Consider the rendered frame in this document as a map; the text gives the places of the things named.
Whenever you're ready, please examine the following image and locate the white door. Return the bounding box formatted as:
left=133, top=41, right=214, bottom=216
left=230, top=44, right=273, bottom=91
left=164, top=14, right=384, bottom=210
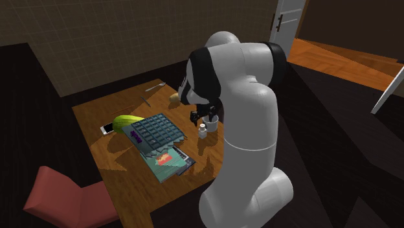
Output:
left=269, top=0, right=308, bottom=60

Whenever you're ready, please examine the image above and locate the teal book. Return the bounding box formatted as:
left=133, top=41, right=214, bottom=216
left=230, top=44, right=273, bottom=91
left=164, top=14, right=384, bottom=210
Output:
left=140, top=146, right=192, bottom=184

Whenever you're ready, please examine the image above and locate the silver fork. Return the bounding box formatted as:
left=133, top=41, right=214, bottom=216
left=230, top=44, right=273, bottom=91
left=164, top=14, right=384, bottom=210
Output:
left=144, top=82, right=167, bottom=93

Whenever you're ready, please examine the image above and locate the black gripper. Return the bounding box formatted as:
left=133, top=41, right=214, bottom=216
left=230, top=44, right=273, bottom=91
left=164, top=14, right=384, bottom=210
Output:
left=189, top=100, right=219, bottom=126

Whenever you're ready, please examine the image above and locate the white phone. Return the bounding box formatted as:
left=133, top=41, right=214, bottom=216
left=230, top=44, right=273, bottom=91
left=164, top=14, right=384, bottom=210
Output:
left=100, top=122, right=117, bottom=136

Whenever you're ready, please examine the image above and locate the brown pencil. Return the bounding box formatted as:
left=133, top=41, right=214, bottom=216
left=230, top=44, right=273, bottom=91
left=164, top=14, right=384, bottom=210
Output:
left=110, top=104, right=135, bottom=115

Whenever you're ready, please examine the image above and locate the yellow-green melon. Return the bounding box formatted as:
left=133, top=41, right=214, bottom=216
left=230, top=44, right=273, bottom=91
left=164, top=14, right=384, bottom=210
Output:
left=112, top=115, right=146, bottom=134

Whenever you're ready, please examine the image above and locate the red chair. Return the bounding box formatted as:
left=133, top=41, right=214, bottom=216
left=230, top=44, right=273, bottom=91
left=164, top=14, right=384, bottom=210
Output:
left=22, top=165, right=120, bottom=228

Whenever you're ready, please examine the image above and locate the blue grid-patterned box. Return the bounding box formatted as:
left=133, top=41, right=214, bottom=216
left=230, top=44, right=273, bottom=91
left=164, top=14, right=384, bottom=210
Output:
left=122, top=113, right=186, bottom=156

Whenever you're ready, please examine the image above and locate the wooden table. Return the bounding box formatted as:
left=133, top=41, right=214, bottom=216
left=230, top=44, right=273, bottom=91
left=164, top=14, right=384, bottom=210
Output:
left=71, top=78, right=225, bottom=228

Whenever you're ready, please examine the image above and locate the white mug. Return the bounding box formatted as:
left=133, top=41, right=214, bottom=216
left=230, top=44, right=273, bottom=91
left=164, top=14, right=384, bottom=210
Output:
left=201, top=115, right=220, bottom=133

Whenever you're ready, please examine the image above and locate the white slanted board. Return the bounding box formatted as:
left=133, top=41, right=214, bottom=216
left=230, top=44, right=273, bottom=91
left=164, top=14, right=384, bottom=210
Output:
left=370, top=63, right=404, bottom=115

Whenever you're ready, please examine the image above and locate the dark blue book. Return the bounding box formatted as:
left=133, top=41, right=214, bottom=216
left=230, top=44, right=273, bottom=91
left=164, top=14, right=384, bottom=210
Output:
left=174, top=146, right=197, bottom=177

